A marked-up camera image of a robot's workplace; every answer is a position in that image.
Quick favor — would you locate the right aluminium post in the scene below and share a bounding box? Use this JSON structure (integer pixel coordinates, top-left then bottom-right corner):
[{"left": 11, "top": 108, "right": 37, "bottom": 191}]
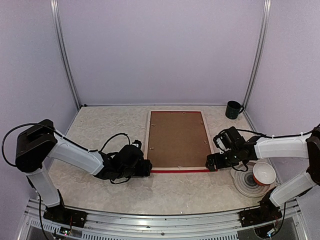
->
[{"left": 242, "top": 0, "right": 272, "bottom": 109}]

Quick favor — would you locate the dark green mug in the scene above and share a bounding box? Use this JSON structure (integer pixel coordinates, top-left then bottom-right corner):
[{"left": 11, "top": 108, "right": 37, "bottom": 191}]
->
[{"left": 225, "top": 100, "right": 244, "bottom": 120}]

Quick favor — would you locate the brown backing board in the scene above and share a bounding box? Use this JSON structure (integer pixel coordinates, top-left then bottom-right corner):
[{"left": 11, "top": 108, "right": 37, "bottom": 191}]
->
[{"left": 146, "top": 111, "right": 212, "bottom": 169}]

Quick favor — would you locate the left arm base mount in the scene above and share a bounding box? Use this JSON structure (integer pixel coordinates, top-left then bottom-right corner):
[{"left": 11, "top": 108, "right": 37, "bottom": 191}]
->
[{"left": 43, "top": 208, "right": 88, "bottom": 228}]

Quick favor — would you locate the front aluminium rail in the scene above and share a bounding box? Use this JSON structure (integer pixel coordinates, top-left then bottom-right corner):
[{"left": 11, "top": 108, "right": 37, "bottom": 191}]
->
[{"left": 17, "top": 199, "right": 308, "bottom": 240}]

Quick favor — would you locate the left aluminium post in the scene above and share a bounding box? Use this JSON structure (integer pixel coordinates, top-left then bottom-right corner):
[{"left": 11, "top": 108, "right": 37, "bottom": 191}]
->
[{"left": 50, "top": 0, "right": 82, "bottom": 111}]

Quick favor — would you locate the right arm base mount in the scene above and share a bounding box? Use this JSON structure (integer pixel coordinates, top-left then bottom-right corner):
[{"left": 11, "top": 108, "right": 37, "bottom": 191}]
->
[{"left": 238, "top": 208, "right": 283, "bottom": 228}]

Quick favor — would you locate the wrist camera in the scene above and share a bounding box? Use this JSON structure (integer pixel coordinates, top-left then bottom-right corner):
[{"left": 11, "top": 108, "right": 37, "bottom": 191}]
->
[
  {"left": 132, "top": 139, "right": 142, "bottom": 149},
  {"left": 213, "top": 133, "right": 230, "bottom": 152}
]

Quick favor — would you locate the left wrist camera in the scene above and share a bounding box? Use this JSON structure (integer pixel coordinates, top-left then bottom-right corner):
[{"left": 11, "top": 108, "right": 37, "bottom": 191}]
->
[{"left": 132, "top": 139, "right": 142, "bottom": 149}]

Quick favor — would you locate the clear glass plate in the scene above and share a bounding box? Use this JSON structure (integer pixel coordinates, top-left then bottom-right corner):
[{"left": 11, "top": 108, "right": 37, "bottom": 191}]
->
[{"left": 230, "top": 165, "right": 276, "bottom": 199}]

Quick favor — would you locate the white orange bowl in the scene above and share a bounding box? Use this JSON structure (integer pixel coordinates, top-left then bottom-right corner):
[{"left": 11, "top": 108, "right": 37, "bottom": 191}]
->
[{"left": 252, "top": 162, "right": 277, "bottom": 186}]

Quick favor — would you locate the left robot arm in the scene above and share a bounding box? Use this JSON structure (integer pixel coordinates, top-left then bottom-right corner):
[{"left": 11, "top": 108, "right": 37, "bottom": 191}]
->
[{"left": 3, "top": 119, "right": 153, "bottom": 223}]

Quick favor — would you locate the red wooden picture frame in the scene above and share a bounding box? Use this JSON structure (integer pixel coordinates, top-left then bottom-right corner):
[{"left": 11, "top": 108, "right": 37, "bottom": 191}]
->
[{"left": 142, "top": 109, "right": 218, "bottom": 174}]

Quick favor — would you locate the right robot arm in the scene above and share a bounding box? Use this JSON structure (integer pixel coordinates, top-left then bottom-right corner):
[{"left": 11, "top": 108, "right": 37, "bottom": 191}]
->
[{"left": 205, "top": 126, "right": 320, "bottom": 227}]

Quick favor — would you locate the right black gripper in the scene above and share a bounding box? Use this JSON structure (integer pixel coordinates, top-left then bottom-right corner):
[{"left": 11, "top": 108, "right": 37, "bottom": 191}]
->
[{"left": 206, "top": 148, "right": 240, "bottom": 172}]

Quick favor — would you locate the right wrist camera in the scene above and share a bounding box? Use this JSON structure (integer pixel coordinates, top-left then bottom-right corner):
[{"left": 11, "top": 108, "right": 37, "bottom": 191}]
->
[{"left": 213, "top": 133, "right": 230, "bottom": 152}]

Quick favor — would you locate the aluminium post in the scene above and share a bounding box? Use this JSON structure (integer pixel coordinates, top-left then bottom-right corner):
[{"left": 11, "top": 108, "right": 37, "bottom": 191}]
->
[
  {"left": 242, "top": 0, "right": 272, "bottom": 109},
  {"left": 50, "top": 0, "right": 82, "bottom": 111}
]

